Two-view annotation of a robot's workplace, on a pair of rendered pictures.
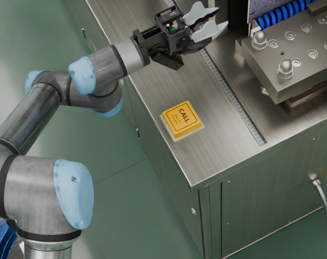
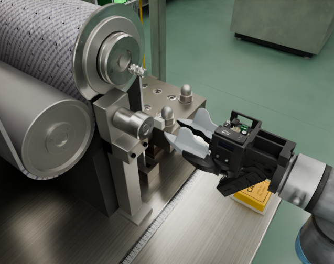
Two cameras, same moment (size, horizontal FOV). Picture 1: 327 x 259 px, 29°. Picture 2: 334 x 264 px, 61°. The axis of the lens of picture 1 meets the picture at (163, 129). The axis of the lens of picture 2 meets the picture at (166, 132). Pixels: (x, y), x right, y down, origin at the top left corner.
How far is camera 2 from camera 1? 1.39 m
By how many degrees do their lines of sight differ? 66
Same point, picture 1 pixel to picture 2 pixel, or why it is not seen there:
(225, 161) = not seen: hidden behind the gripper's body
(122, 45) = (312, 168)
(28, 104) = not seen: outside the picture
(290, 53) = (164, 102)
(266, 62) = (183, 112)
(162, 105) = (251, 218)
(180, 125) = (264, 184)
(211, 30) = (202, 120)
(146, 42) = (286, 142)
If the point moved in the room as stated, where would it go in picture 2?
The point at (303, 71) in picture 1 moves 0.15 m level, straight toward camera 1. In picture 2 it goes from (177, 91) to (231, 84)
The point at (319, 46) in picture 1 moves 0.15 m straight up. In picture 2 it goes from (147, 90) to (144, 34)
